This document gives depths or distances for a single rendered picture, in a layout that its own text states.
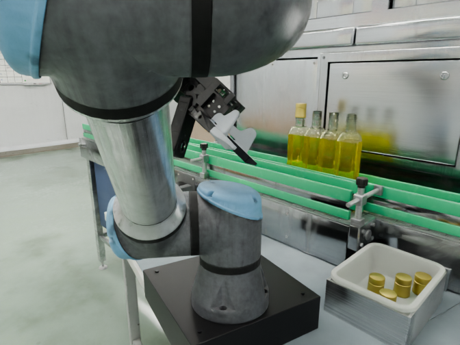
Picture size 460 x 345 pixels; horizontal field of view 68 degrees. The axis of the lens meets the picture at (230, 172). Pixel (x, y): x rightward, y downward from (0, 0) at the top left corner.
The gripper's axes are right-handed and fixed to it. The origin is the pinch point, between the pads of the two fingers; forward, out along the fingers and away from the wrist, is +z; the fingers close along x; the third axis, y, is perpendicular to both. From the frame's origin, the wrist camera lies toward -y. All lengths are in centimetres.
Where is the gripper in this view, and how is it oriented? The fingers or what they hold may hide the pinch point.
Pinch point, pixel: (245, 161)
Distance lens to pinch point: 61.5
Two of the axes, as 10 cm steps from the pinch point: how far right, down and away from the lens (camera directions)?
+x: 2.9, 1.4, 9.5
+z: 6.6, 6.9, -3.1
